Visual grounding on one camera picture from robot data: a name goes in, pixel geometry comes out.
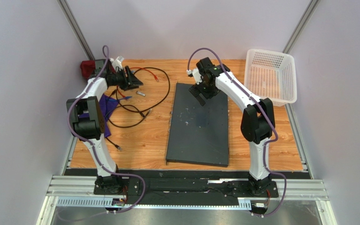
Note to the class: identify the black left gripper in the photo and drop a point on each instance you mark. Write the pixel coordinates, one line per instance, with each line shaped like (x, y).
(131, 82)

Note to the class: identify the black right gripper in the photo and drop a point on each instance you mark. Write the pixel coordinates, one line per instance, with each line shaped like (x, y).
(201, 90)

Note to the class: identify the small silver transceiver module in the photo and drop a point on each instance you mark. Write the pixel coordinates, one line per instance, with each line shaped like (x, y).
(140, 93)

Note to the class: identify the dark grey network switch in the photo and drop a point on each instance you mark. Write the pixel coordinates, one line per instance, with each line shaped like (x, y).
(198, 134)

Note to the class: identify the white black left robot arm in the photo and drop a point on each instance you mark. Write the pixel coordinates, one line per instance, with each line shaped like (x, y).
(108, 180)

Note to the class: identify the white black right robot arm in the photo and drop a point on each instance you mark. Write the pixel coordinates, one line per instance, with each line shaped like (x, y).
(257, 123)

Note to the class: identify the purple cloth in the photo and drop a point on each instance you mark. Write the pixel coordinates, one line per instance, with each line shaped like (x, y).
(108, 109)

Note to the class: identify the dark red cloth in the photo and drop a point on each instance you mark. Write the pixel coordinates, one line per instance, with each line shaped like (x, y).
(88, 68)

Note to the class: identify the white plastic basket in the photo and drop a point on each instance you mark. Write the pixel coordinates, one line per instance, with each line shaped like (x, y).
(270, 74)

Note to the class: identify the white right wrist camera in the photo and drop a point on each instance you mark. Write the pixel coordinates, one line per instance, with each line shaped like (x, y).
(195, 74)

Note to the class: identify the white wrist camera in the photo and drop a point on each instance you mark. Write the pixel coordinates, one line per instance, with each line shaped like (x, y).
(195, 74)
(117, 63)

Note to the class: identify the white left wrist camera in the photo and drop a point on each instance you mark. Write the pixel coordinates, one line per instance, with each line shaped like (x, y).
(117, 63)

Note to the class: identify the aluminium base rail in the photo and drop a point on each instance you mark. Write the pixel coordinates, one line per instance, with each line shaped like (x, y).
(69, 191)

